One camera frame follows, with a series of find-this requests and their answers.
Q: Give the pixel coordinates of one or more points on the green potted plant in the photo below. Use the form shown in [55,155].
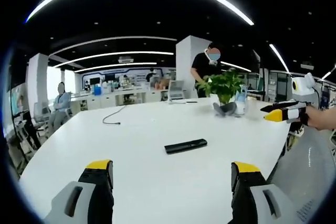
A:
[223,87]

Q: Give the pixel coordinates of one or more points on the blue box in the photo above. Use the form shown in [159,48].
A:
[97,89]

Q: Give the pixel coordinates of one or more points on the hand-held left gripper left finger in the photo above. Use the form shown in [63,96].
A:
[86,195]

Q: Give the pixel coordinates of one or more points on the grey object under plant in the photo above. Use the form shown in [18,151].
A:
[223,109]

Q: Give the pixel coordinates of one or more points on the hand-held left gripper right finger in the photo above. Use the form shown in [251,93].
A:
[258,195]

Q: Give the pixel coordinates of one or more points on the black remote control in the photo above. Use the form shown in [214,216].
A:
[186,146]

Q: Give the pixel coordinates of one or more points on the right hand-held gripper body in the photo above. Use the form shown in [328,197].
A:
[304,91]

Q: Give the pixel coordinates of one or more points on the white office chair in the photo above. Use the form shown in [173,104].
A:
[176,91]

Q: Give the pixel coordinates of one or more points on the black pen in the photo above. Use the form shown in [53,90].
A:
[191,101]

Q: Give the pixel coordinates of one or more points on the person's right hand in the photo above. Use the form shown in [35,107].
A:
[321,119]

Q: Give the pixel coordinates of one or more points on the white counter with cabinets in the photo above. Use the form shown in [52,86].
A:
[115,98]

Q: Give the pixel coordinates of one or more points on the clear plastic cup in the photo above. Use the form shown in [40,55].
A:
[251,107]

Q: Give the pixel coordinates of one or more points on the grey office chair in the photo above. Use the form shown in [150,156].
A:
[39,119]

